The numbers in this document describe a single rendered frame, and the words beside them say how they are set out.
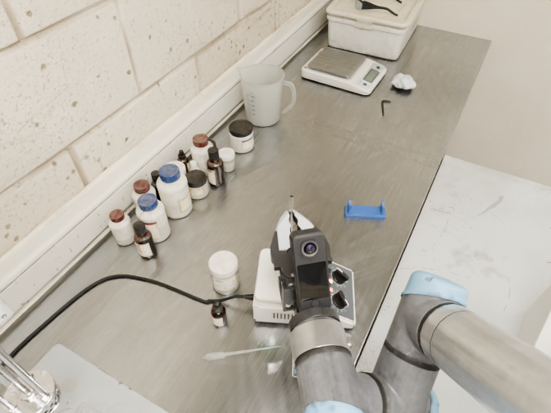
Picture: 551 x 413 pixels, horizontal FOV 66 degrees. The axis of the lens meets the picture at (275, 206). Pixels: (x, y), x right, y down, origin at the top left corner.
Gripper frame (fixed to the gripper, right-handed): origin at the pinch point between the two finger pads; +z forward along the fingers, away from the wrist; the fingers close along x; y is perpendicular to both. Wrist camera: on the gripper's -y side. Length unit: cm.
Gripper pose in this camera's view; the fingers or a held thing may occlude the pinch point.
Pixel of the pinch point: (291, 214)
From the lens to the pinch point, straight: 71.0
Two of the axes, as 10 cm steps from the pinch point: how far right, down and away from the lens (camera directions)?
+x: 9.9, -1.1, 1.0
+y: 0.0, 7.0, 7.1
